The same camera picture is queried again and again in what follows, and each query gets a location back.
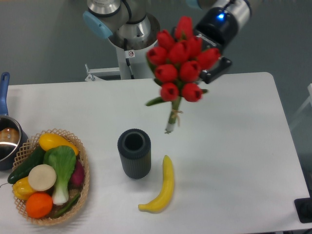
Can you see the orange fruit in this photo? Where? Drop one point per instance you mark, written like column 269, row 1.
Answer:
column 39, row 205

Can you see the yellow squash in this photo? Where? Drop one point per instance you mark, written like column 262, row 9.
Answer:
column 49, row 141

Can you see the yellow bell pepper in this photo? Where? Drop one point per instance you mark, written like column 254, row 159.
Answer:
column 22, row 189

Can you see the yellow banana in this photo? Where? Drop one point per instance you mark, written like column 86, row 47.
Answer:
column 159, row 203

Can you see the green bok choy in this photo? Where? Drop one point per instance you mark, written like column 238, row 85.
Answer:
column 62, row 159

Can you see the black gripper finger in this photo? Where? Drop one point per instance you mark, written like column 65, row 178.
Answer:
column 219, row 69

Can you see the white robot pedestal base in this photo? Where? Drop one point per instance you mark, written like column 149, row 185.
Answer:
column 132, row 64

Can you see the dark green cucumber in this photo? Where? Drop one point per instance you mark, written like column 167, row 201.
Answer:
column 23, row 170

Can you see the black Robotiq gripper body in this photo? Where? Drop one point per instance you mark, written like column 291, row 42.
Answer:
column 222, row 22

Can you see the woven wicker basket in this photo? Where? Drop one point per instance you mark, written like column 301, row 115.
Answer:
column 25, row 151

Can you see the dark grey ribbed vase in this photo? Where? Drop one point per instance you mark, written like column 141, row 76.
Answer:
column 134, row 147

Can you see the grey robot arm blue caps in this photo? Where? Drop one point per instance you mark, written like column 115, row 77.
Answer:
column 132, row 31

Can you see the red tulip bouquet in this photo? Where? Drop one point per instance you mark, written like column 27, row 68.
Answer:
column 176, row 63

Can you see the green bean pod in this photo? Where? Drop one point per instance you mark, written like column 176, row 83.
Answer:
column 67, row 207

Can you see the black device at table edge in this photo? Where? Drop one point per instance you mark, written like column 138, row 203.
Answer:
column 304, row 209

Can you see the purple sweet potato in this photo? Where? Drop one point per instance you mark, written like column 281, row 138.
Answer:
column 78, row 175

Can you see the cream round radish slice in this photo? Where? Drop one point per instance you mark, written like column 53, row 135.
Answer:
column 42, row 177

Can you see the blue handled saucepan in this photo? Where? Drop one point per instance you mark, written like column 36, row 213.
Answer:
column 12, row 136

